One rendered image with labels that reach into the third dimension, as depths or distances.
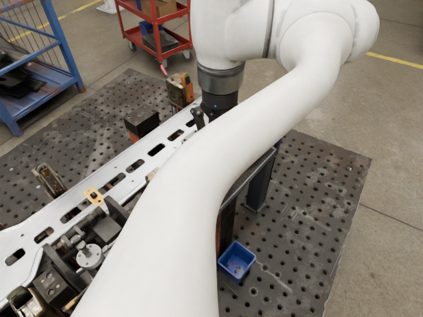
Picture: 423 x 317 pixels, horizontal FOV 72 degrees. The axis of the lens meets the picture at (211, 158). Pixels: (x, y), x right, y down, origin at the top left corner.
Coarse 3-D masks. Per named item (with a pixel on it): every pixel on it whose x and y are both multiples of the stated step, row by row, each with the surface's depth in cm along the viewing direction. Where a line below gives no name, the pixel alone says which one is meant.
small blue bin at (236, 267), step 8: (232, 248) 108; (240, 248) 107; (224, 256) 104; (232, 256) 111; (240, 256) 110; (248, 256) 106; (224, 264) 109; (232, 264) 109; (240, 264) 109; (248, 264) 109; (224, 272) 104; (232, 272) 107; (240, 272) 107; (232, 280) 103; (240, 280) 103
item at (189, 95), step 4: (184, 76) 121; (188, 76) 123; (184, 80) 122; (188, 80) 123; (184, 84) 123; (188, 84) 125; (188, 88) 125; (192, 88) 127; (188, 92) 126; (192, 92) 128; (188, 96) 127; (192, 96) 128; (188, 100) 128; (192, 100) 130
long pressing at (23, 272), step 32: (160, 128) 115; (192, 128) 115; (128, 160) 104; (160, 160) 104; (64, 192) 96; (128, 192) 95; (32, 224) 87; (64, 224) 87; (0, 256) 81; (32, 256) 81; (0, 288) 75
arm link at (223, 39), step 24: (192, 0) 44; (216, 0) 41; (240, 0) 42; (264, 0) 43; (192, 24) 46; (216, 24) 44; (240, 24) 43; (264, 24) 43; (216, 48) 46; (240, 48) 46; (264, 48) 46
